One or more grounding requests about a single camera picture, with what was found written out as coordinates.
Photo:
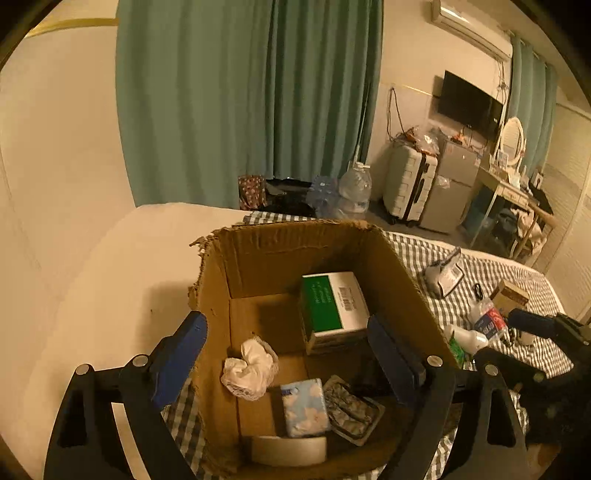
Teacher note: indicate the brown cardboard box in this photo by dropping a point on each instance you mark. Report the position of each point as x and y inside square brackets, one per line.
[258, 263]

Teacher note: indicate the crushed bluish water bottle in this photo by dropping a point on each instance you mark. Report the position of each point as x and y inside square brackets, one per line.
[323, 189]

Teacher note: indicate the black television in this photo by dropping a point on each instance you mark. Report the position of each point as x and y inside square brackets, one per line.
[466, 104]

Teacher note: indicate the white suitcase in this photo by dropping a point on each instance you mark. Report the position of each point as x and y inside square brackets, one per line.
[406, 184]

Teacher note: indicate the black scissors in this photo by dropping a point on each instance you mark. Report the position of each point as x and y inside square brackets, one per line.
[478, 291]

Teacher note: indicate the grey mini fridge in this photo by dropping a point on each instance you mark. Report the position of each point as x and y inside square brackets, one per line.
[455, 184]

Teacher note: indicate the camouflage pouch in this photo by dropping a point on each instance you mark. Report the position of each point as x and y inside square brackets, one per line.
[351, 408]

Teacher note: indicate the white air conditioner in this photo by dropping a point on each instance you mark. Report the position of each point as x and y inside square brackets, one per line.
[466, 27]

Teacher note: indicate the green and white box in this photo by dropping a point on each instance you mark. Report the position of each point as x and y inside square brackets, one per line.
[332, 300]

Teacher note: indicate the white bottle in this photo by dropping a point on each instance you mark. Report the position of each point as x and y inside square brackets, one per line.
[466, 337]

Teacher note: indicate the floral bag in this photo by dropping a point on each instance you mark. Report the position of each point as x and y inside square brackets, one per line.
[251, 191]

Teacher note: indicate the clear plastic bag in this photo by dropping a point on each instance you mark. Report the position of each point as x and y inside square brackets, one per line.
[427, 141]

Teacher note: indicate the small white cup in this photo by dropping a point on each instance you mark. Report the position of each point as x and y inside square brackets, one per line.
[526, 338]

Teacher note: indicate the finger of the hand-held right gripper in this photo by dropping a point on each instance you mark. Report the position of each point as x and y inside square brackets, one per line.
[531, 321]
[512, 362]

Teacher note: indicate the white oval mirror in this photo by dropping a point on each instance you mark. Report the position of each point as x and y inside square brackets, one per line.
[511, 138]

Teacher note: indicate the green packet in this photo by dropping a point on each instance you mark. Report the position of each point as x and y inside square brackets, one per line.
[456, 353]

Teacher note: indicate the light blue tissue packet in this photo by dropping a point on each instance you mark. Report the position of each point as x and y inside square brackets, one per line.
[304, 408]

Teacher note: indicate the large clear water bottle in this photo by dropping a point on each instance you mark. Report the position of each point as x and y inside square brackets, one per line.
[355, 184]

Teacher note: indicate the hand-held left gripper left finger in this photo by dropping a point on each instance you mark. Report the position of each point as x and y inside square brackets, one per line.
[180, 357]

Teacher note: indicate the white dressing table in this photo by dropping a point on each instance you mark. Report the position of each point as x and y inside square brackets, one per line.
[496, 182]

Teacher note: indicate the black bag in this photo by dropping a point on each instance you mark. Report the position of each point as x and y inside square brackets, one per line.
[288, 196]

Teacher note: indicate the green window curtain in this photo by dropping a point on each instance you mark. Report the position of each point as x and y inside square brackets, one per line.
[531, 92]

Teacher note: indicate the wooden chair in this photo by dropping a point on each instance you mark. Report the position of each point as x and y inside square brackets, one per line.
[542, 214]

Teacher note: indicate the small medicine box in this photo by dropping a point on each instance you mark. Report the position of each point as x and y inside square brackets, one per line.
[508, 293]

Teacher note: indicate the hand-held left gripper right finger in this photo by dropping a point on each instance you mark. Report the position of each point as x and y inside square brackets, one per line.
[392, 364]

